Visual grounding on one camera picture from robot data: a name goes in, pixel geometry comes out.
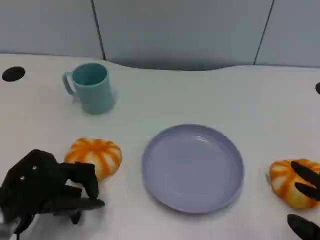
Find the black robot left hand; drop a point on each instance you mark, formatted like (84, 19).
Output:
(87, 177)

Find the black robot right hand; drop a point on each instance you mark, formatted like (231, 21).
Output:
(308, 176)

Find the orange and white bread roll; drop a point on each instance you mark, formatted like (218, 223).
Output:
(282, 177)
(90, 152)

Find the pale green mug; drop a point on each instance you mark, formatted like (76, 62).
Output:
(96, 96)

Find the black table grommet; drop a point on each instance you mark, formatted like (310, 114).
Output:
(318, 88)
(13, 74)

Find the lilac plate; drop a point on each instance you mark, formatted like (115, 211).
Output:
(192, 170)

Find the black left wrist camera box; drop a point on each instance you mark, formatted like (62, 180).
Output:
(27, 185)

